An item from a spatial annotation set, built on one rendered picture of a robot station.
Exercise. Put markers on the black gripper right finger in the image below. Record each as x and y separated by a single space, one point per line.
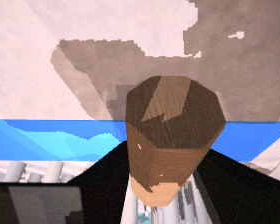
236 194

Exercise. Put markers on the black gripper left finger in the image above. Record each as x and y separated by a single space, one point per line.
96 196

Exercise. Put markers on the blue flat strip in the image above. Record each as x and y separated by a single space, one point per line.
90 140

